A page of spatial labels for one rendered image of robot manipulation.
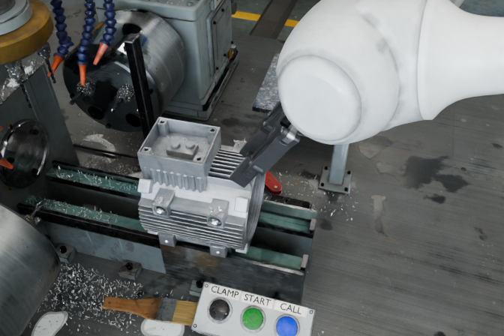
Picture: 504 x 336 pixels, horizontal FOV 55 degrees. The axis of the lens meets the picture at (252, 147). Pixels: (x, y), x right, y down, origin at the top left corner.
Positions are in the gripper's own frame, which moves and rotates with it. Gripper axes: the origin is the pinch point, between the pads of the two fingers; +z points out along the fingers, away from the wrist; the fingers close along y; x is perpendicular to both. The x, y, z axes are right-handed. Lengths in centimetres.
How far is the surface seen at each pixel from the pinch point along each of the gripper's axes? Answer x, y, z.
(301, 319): 16.7, 17.6, 4.5
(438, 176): 53, -45, 15
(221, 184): -0.2, -2.3, 11.9
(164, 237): -3.0, 3.8, 26.2
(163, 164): -10.6, -0.8, 13.7
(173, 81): -17.5, -34.9, 27.6
